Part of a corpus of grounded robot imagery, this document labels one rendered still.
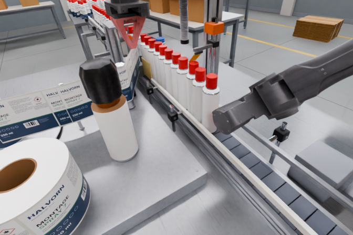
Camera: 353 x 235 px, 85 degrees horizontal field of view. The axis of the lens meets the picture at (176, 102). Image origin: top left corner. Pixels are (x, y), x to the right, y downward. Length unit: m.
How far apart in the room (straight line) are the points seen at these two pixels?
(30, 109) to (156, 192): 0.46
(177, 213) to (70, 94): 0.48
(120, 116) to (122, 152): 0.12
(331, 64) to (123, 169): 0.52
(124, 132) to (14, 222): 0.26
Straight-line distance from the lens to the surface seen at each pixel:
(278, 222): 0.54
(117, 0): 0.44
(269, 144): 0.55
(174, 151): 0.60
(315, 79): 0.38
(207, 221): 0.56
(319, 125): 0.89
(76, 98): 0.71
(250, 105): 0.42
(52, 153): 0.51
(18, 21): 8.13
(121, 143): 0.56
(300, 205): 0.57
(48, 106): 0.73
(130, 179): 0.57
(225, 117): 0.40
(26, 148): 0.56
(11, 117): 0.76
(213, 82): 0.54
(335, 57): 0.37
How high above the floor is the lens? 1.34
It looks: 36 degrees down
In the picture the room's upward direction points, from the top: 4 degrees counter-clockwise
